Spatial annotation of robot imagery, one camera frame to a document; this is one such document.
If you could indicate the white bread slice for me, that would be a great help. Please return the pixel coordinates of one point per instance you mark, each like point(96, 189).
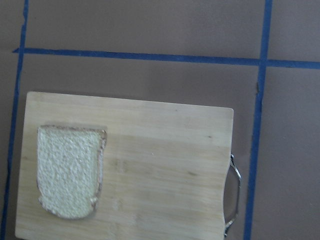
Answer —
point(70, 169)

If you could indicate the wooden cutting board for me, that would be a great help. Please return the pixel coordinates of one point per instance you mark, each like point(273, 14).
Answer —
point(164, 172)

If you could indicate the metal cutting board handle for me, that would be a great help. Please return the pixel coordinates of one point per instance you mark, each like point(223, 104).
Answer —
point(231, 196)

